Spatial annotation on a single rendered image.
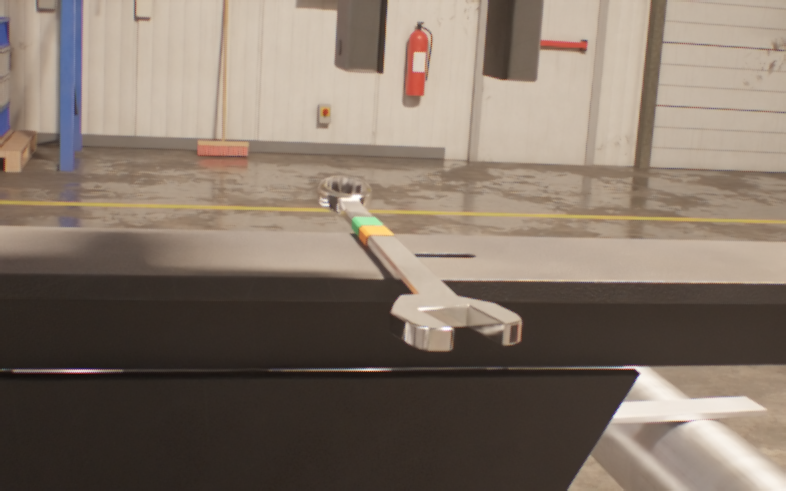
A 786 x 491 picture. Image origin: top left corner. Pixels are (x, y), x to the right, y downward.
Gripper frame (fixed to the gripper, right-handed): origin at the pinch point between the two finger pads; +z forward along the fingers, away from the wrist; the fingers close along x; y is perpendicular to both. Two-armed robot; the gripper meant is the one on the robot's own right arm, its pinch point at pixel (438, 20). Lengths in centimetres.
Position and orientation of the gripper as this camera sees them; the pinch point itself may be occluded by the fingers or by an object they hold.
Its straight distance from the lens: 42.7
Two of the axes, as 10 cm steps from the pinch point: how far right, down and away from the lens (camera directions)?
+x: 9.7, 0.2, 2.3
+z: -0.7, 9.8, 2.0
